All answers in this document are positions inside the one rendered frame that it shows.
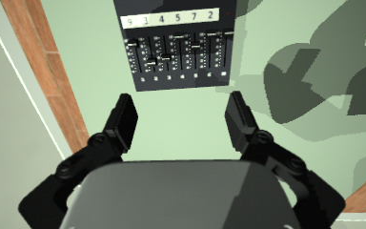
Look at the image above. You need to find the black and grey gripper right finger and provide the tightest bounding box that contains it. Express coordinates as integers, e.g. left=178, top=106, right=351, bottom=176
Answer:
left=224, top=91, right=346, bottom=229

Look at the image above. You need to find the black lighting desk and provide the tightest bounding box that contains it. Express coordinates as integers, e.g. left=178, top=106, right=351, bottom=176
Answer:
left=113, top=0, right=237, bottom=92

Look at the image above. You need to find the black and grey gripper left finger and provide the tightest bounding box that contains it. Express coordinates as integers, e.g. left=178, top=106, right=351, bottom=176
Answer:
left=18, top=94, right=138, bottom=229

